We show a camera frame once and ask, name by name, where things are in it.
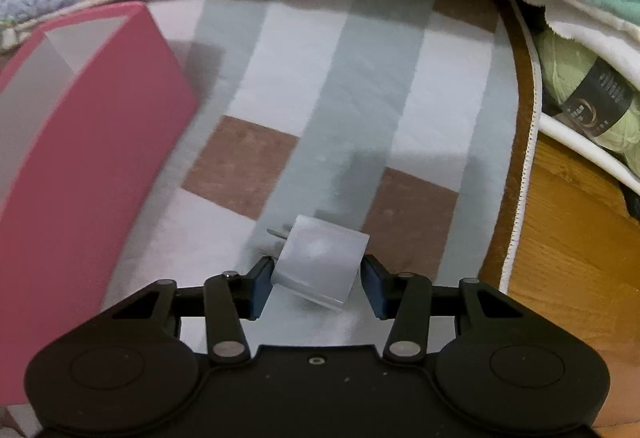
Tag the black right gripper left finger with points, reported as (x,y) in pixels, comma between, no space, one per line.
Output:
(230,298)

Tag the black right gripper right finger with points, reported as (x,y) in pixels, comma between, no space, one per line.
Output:
(405,298)

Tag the white power adapter plug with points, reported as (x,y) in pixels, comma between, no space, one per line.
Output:
(319,261)

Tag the pink cardboard box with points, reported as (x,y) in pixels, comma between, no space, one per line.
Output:
(92,104)

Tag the striped grey brown rug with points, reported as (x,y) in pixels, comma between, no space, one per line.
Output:
(412,121)

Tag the white basket rim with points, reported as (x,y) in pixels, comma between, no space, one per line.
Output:
(560,133)

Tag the green yarn skein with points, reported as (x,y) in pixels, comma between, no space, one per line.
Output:
(596,98)

